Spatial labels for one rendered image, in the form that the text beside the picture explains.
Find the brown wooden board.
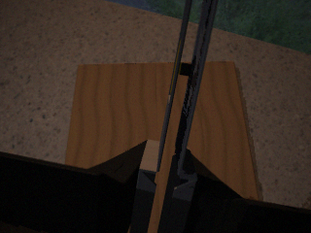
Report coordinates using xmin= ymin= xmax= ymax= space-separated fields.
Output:
xmin=64 ymin=60 xmax=259 ymax=233

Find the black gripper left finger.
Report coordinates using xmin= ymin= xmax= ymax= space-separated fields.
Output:
xmin=0 ymin=140 xmax=148 ymax=233

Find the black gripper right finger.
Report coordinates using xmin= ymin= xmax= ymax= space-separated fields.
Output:
xmin=184 ymin=155 xmax=311 ymax=233

